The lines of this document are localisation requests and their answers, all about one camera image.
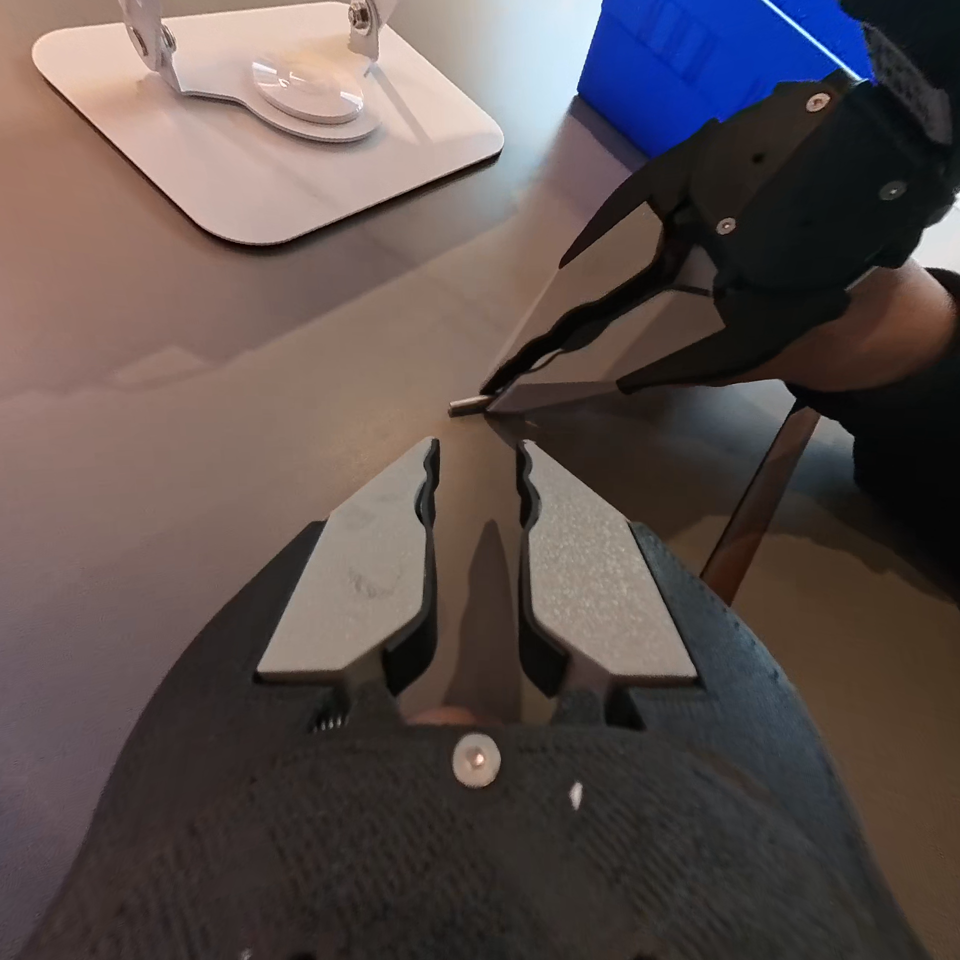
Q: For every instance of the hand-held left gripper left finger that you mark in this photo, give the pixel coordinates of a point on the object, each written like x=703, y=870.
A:
x=352, y=585

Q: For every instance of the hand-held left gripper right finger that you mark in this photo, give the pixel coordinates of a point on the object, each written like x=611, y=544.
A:
x=600, y=592

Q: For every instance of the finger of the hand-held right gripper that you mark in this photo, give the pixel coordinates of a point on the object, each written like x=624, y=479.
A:
x=615, y=352
x=694, y=270

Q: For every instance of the silver bolt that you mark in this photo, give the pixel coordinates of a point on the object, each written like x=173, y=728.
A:
x=465, y=406

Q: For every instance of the person's right forearm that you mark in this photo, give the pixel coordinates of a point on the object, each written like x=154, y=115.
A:
x=915, y=465

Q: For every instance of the person's right hand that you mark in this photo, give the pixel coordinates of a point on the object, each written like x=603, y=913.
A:
x=900, y=330

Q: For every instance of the blue plastic bin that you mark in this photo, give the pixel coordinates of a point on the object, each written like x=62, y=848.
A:
x=637, y=90

